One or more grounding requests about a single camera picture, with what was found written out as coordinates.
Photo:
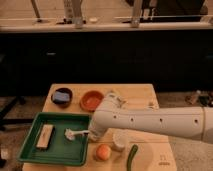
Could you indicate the white dish brush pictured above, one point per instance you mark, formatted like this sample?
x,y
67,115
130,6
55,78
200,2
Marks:
x,y
70,134

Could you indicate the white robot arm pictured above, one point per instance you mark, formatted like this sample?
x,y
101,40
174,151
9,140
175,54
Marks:
x,y
195,123

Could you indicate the green plastic tray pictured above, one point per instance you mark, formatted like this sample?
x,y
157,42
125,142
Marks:
x,y
60,150

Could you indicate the orange bowl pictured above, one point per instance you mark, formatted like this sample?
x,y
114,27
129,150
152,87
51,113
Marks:
x,y
90,100

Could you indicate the dark bowl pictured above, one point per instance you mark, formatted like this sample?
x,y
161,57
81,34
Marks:
x,y
63,90

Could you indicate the blue sponge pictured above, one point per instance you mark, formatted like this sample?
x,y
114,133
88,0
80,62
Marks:
x,y
60,97

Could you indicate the white plastic cup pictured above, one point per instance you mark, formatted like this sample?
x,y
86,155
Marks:
x,y
120,141

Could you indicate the orange fruit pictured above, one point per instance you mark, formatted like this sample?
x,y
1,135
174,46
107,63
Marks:
x,y
103,152

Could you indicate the green cucumber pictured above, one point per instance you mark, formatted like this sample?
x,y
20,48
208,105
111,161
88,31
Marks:
x,y
131,155

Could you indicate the wooden block eraser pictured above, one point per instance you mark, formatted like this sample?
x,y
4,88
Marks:
x,y
45,136

